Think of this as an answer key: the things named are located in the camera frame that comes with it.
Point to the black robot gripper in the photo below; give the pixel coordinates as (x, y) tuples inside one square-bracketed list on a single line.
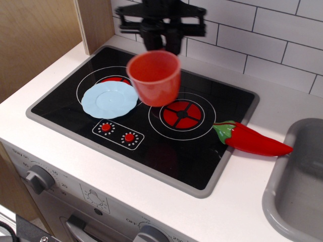
[(151, 19)]

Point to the orange plastic toy cup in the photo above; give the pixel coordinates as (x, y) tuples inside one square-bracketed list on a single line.
[(156, 77)]

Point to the light blue toy plate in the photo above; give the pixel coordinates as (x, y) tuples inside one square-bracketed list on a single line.
[(109, 100)]

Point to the right red stove button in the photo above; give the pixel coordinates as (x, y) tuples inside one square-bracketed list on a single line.
[(129, 138)]

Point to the red stove button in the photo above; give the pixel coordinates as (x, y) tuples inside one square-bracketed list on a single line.
[(106, 127), (129, 138)]

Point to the black toy stove top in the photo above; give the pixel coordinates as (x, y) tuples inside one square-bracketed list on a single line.
[(175, 144)]

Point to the left red stove button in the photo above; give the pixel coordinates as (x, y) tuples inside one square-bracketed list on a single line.
[(106, 127)]

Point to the red toy chili pepper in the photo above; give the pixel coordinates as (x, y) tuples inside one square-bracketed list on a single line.
[(241, 137)]

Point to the wooden side panel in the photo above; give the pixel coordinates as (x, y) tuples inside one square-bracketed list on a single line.
[(34, 34)]

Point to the grey timer knob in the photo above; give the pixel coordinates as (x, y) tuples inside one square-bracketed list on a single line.
[(39, 179)]

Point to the grey oven temperature knob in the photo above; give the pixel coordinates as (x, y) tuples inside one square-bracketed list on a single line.
[(150, 234)]

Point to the grey toy sink basin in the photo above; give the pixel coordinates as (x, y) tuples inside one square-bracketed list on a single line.
[(292, 199)]

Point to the grey oven door handle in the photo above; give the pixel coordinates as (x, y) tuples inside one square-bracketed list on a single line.
[(76, 227)]

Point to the black metal bracket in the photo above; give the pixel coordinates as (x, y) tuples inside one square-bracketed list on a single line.
[(26, 231)]

